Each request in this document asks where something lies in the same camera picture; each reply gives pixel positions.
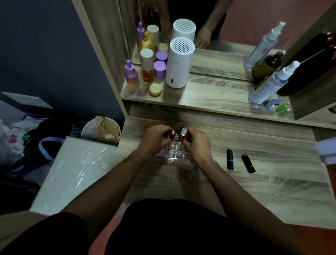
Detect large dark brown bottle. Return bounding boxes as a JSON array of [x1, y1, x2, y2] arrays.
[[276, 31, 336, 97]]

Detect square black lipstick tube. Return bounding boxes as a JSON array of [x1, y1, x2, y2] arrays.
[[241, 155, 256, 174]]

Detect black bag with blue strap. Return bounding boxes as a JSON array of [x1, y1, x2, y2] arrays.
[[23, 121, 82, 166]]

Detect white bin with crumpled paper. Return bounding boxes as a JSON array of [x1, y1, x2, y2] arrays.
[[81, 116, 121, 146]]

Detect wooden vanity table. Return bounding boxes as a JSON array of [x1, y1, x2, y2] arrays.
[[71, 0, 336, 230]]

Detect clear spray bottle white nozzle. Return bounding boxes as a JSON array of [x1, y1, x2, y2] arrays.
[[248, 61, 301, 105]]

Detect person's right hand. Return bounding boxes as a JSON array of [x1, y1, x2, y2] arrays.
[[181, 128, 215, 170]]

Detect grey flat box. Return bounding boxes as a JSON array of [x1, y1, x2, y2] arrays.
[[0, 92, 54, 111]]

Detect white cylindrical humidifier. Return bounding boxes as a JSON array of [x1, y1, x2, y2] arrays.
[[165, 37, 196, 89]]

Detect white plastic wrapped board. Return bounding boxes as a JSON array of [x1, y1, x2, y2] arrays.
[[30, 136, 124, 216]]

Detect purple capped jar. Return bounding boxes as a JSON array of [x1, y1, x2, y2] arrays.
[[153, 61, 167, 80]]

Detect small blue toy figurine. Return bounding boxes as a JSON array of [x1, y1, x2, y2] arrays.
[[264, 99, 282, 111]]

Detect white box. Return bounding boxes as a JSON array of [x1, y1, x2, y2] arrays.
[[316, 139, 336, 165]]

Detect small green toy figurine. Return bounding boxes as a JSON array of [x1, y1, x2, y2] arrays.
[[275, 103, 291, 115]]

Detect person's right forearm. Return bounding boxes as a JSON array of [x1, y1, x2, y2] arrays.
[[203, 160, 313, 255]]

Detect person's black shorts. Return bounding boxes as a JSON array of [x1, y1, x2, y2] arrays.
[[0, 198, 265, 255]]

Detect pile of plastic bags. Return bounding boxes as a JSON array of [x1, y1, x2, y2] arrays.
[[0, 116, 48, 168]]

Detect person's left forearm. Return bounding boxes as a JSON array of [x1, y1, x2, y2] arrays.
[[63, 150, 158, 238]]

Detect clear acrylic lipstick organizer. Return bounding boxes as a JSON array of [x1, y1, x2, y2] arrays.
[[154, 133, 212, 161]]

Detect person's left hand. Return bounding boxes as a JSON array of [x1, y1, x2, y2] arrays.
[[138, 125, 174, 160]]

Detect amber bottle with cream cap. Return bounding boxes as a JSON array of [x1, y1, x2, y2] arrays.
[[140, 48, 155, 85]]

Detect purple dropper bottle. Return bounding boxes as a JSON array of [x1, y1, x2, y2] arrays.
[[125, 60, 139, 88]]

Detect vanity mirror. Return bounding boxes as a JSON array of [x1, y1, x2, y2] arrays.
[[119, 0, 336, 82]]

